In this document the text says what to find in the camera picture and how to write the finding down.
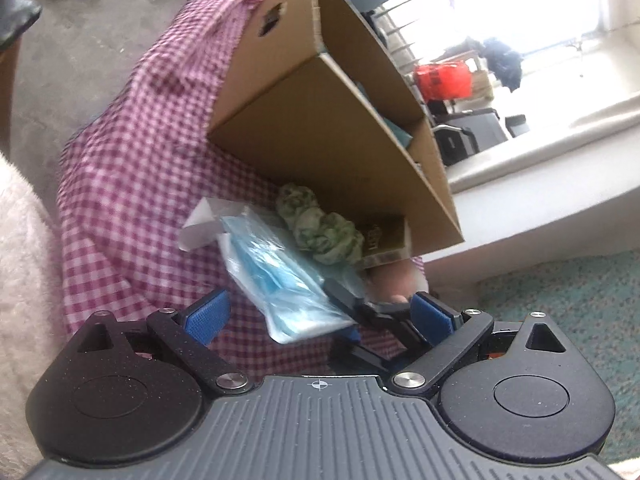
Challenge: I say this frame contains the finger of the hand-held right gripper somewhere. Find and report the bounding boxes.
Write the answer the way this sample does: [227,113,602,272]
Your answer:
[324,278,433,353]
[329,327,396,376]

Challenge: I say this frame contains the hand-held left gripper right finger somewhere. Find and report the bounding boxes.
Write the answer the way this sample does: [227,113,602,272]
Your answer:
[391,291,576,396]

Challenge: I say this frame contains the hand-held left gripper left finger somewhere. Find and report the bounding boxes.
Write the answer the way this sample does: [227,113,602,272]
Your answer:
[75,287,251,396]

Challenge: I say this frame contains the pink doll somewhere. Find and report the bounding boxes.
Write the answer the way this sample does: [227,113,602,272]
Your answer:
[372,257,426,306]

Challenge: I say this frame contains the light blue face mask packet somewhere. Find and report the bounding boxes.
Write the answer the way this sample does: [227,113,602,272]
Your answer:
[218,207,368,346]

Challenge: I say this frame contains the green white plush toy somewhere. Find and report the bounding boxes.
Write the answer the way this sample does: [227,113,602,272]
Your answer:
[275,183,365,267]

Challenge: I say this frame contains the teal knitted cloth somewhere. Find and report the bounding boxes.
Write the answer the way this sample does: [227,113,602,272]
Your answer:
[352,80,415,147]

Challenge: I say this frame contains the brown cardboard box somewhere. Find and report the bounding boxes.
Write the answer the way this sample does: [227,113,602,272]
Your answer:
[206,0,466,268]

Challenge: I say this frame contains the brown printed small box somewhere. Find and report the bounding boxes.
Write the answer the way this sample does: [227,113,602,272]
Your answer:
[362,214,411,268]

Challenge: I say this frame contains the white plastic packet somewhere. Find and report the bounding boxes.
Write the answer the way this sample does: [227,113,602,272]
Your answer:
[180,196,251,253]

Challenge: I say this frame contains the teal floral cloth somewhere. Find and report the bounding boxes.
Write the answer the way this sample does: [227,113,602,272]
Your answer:
[477,252,640,466]

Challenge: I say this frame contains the black wheelchair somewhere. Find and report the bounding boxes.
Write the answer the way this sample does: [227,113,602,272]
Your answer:
[372,2,531,168]

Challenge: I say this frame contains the fluffy beige blanket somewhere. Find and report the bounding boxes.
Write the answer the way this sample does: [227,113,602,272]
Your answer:
[0,152,68,461]

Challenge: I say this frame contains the pink checked tablecloth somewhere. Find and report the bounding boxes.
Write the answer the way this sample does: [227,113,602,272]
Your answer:
[56,0,428,376]

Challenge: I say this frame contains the red plastic bag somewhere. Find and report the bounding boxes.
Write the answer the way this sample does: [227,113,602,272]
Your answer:
[412,60,475,102]

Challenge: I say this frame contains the beige towel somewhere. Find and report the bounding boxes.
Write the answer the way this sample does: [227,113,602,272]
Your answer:
[470,70,496,101]

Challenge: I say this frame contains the dark blue hanging clothes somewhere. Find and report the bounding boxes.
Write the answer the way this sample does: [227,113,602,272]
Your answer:
[482,37,523,93]

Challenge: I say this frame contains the brown wooden plank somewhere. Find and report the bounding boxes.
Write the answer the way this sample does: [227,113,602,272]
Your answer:
[0,37,22,153]

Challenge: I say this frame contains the black leather shoe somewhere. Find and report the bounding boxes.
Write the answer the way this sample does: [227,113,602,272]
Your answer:
[0,0,42,48]

